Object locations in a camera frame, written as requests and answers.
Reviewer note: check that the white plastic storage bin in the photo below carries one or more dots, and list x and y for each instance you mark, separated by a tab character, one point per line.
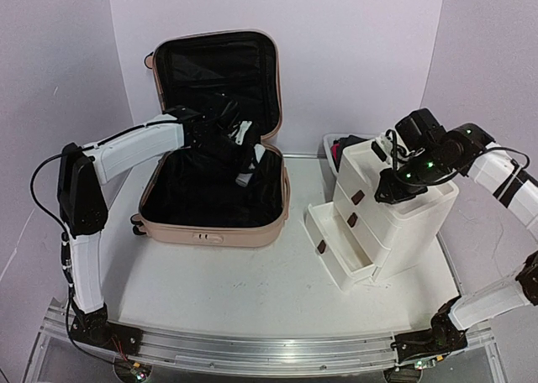
393	236

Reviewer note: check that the beige hard-shell suitcase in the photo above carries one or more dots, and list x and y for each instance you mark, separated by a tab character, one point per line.
229	185

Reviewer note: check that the aluminium front rail base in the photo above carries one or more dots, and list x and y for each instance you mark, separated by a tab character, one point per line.
60	354

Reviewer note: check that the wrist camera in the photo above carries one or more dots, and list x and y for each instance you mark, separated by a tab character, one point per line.
385	149
244	134

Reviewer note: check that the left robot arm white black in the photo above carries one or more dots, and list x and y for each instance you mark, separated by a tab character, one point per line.
85	169

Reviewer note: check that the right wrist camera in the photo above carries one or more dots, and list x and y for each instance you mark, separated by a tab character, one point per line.
385	149

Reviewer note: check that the dark grey dotted garment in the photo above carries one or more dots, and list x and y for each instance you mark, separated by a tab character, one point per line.
349	141

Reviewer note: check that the white perforated plastic basket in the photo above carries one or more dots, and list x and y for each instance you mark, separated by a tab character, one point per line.
328	141

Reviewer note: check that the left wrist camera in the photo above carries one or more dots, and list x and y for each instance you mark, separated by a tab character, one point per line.
244	134

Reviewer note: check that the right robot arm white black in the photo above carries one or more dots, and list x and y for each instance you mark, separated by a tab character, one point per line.
502	172

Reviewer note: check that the magenta red cloth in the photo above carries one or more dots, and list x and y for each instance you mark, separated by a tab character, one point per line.
335	151

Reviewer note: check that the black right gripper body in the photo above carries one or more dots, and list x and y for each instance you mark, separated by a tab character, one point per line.
421	172

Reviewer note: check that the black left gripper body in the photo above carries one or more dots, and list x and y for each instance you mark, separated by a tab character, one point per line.
227	157

